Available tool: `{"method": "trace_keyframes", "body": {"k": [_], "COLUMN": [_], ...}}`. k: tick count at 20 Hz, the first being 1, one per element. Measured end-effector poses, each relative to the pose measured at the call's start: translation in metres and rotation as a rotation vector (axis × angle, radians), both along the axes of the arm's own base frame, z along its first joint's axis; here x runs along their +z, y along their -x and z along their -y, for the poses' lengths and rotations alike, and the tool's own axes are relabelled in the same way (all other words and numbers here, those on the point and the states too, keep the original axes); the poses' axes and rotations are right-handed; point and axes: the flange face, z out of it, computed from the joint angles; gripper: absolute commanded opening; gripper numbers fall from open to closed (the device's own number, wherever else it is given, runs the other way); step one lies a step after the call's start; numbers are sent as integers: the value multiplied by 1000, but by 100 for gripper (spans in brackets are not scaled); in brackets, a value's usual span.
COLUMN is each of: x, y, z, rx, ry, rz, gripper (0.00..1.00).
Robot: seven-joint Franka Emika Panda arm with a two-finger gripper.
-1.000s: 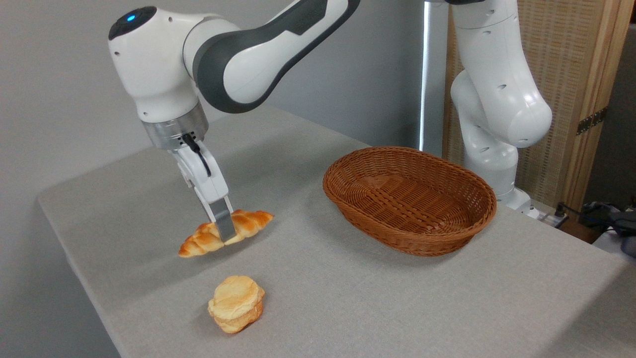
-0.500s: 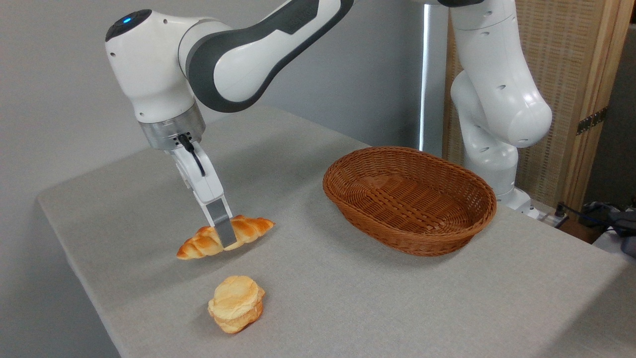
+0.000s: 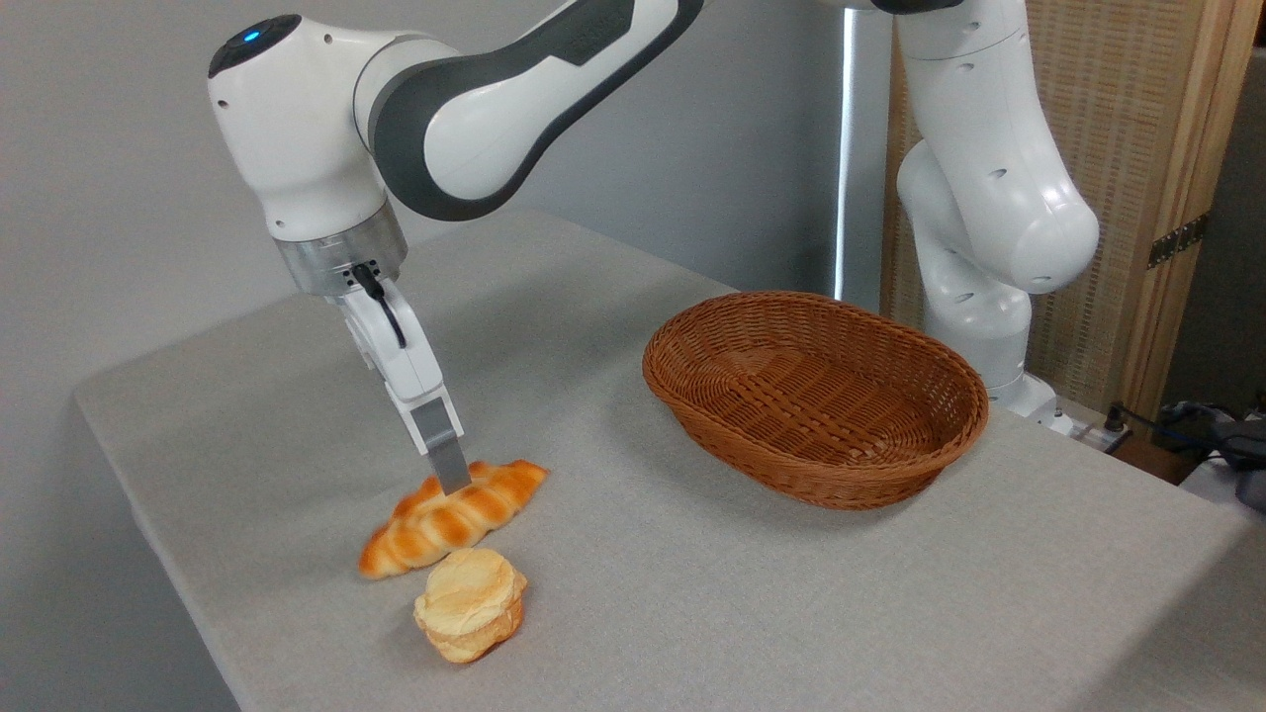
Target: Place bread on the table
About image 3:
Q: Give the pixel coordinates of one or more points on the round pale bread bun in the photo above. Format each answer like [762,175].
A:
[470,603]

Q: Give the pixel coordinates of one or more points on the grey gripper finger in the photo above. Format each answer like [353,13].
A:
[443,435]

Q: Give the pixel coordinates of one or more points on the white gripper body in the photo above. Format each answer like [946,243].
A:
[401,356]

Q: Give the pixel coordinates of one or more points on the grey tablecloth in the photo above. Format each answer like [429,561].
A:
[593,593]

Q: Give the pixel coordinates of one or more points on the white power strip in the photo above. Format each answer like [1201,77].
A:
[1103,435]

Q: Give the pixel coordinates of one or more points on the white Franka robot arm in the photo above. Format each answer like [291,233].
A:
[297,129]

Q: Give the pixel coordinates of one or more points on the brown wicker basket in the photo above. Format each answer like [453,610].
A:
[811,396]

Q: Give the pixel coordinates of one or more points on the braided golden bread loaf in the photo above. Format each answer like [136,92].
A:
[445,524]

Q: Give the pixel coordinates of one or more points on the metal screen hinge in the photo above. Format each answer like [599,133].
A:
[1177,240]

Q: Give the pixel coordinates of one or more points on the dark grey bag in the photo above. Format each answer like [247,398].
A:
[1241,445]

